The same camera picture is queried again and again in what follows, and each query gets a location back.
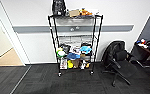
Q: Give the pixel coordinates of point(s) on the orange plush toy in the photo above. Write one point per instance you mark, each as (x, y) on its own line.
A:
(85, 12)

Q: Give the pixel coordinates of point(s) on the blue cap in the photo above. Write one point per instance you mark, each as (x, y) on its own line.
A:
(73, 56)

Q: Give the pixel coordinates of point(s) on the black office chair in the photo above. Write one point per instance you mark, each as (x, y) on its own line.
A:
(119, 58)

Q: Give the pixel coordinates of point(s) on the box with face picture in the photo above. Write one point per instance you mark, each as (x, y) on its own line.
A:
(63, 63)

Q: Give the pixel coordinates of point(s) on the dark cluttered desk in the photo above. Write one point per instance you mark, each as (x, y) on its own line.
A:
(147, 50)

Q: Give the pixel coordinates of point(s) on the light blue plush toy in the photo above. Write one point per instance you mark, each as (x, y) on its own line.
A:
(85, 49)

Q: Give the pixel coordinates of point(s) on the yellow round toy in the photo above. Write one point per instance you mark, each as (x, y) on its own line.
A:
(70, 64)

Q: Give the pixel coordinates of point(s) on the grey wall socket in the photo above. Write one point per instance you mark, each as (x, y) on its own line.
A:
(77, 27)
(72, 29)

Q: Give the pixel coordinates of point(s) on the green and white toy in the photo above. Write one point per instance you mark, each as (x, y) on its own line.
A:
(60, 52)

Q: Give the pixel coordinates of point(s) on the large black printed bag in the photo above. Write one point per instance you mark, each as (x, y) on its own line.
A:
(58, 7)

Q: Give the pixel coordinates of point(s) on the black and white package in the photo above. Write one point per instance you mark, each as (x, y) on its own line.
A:
(83, 64)

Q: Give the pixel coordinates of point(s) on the brown paper package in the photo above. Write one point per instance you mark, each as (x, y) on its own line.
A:
(76, 63)

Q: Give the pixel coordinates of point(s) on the white printed magazine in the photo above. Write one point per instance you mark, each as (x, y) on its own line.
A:
(75, 50)

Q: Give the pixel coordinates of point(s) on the small black bag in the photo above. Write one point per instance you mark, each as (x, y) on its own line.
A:
(64, 48)

